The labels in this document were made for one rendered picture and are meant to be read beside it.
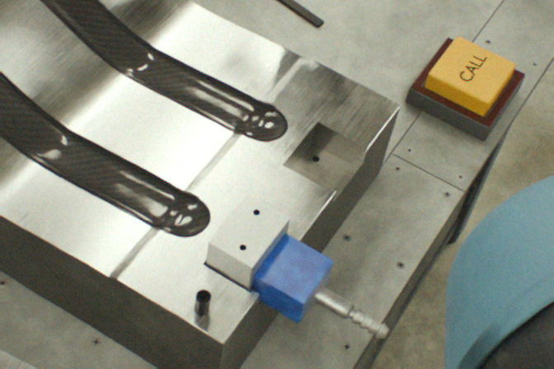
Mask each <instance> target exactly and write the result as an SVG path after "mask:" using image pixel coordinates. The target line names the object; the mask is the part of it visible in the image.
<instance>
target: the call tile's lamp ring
mask: <svg viewBox="0 0 554 369"><path fill-rule="evenodd" d="M453 41H454V40H453V39H450V38H447V39H446V40H445V42H444V43H443V45H442V46H441V47H440V49H439V51H438V53H437V54H435V55H434V57H433V58H432V59H431V60H430V62H429V63H428V65H427V66H426V67H425V69H424V70H423V72H422V73H421V75H420V76H419V77H417V79H416V80H415V82H414V83H413V84H412V86H411V88H412V89H414V90H415V91H418V92H419V93H422V94H424V95H426V96H428V97H430V98H432V99H434V100H436V101H438V102H440V104H442V105H446V106H447V107H448V108H450V109H452V110H455V111H457V112H458V113H460V114H463V115H466V116H467V117H469V118H471V119H474V120H476V121H477V122H478V123H480V124H484V125H485V126H487V127H490V126H491V124H492V123H493V121H494V120H495V118H496V116H498V115H499V113H500V111H501V110H502V108H503V107H504V105H505V103H506V101H507V100H508V99H509V97H510V96H512V94H513V93H514V90H515V88H516V87H517V85H518V84H519V82H520V81H521V79H522V78H523V77H524V76H525V74H524V73H522V72H519V71H517V70H515V69H514V72H513V75H514V78H513V80H512V81H511V83H510V84H509V85H508V86H507V87H506V88H505V91H504V93H503V94H502V96H501V97H500V99H499V100H498V101H497V103H495V105H494V107H493V108H492V110H491V112H490V113H489V115H488V116H487V118H484V117H482V116H480V115H478V114H475V113H473V112H471V111H470V110H467V109H465V107H464V108H463V107H462V106H460V105H458V104H456V103H454V102H452V101H450V100H449V99H447V98H445V97H443V96H440V95H438V94H436V93H434V92H432V91H430V90H428V89H426V88H424V87H422V84H423V83H424V82H425V80H426V78H427V77H428V75H429V73H430V70H431V69H432V68H433V66H434V65H435V64H436V63H437V62H438V61H439V60H440V58H441V57H442V56H443V54H444V53H445V50H446V49H447V48H448V47H449V46H450V44H451V43H452V42H453Z"/></svg>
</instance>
